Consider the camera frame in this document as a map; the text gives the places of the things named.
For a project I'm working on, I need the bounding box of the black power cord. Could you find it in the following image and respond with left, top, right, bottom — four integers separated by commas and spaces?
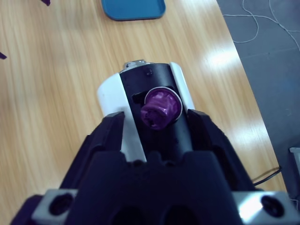
252, 165, 282, 186

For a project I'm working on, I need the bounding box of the white capsule coffee machine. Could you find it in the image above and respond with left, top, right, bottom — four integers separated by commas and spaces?
97, 60, 196, 164

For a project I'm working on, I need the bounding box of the purple coffee capsule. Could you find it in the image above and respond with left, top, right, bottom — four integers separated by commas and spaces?
140, 86, 183, 131

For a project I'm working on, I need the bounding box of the white floor cable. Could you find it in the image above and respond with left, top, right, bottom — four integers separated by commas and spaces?
222, 0, 300, 51

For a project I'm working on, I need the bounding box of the blue plastic tray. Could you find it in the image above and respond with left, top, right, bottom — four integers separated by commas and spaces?
101, 0, 166, 22

